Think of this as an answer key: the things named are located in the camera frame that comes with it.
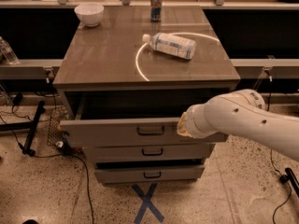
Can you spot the grey middle drawer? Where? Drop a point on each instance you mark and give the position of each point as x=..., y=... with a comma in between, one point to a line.
x=148, y=153

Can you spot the black clamp right floor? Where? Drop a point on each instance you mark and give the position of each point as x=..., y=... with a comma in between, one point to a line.
x=290, y=176

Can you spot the grey wooden drawer cabinet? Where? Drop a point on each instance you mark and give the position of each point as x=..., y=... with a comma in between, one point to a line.
x=115, y=75

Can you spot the white ceramic bowl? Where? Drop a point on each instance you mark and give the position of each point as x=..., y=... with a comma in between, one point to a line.
x=90, y=14

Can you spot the grey top drawer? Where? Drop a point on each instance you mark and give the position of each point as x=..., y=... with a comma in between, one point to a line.
x=122, y=132

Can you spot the blue silver drink can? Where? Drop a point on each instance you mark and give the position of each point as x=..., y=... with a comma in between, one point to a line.
x=155, y=10

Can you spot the grey drawer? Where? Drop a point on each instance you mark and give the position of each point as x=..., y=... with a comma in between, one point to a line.
x=122, y=132
x=148, y=153
x=166, y=173

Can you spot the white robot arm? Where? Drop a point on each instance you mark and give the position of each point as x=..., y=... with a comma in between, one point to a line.
x=241, y=113

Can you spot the black wire basket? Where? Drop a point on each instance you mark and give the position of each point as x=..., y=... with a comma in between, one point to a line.
x=57, y=138

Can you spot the black top drawer handle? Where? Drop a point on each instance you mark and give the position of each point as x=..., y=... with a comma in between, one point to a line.
x=150, y=131

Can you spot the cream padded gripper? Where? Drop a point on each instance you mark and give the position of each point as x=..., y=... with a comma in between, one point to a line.
x=192, y=121

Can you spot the blue tape cross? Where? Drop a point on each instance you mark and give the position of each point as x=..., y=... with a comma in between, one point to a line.
x=147, y=203

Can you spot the clear plastic water bottle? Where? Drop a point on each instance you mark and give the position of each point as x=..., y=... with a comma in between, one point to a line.
x=171, y=44

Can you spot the small bottle on left rail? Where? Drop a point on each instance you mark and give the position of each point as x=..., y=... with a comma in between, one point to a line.
x=8, y=52

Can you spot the grey bottom drawer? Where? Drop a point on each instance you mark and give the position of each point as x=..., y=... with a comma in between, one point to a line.
x=166, y=173

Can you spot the black floor stand left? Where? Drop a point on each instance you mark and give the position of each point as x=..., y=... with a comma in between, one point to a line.
x=27, y=125

